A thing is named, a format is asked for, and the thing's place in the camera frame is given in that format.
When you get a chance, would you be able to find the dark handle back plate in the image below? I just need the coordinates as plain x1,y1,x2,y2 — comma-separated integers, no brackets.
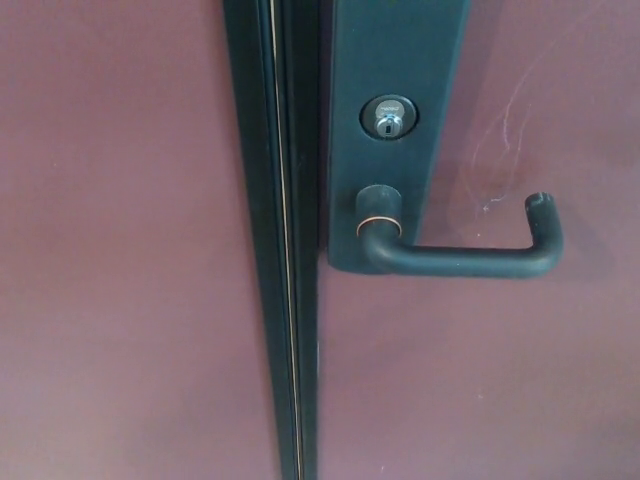
326,0,470,276

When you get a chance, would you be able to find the maroon door leaf with handle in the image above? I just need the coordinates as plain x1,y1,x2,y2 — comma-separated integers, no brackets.
306,0,640,480

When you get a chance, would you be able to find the black door edge strip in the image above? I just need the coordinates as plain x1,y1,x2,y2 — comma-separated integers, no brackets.
208,0,342,480

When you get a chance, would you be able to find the silver lock cylinder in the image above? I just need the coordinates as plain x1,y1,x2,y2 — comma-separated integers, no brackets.
358,93,421,142

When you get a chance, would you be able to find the dark lever door handle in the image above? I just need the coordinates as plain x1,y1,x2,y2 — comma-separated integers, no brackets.
353,184,565,280

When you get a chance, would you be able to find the maroon door leaf without handle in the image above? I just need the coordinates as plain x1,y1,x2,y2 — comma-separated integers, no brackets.
0,0,284,480

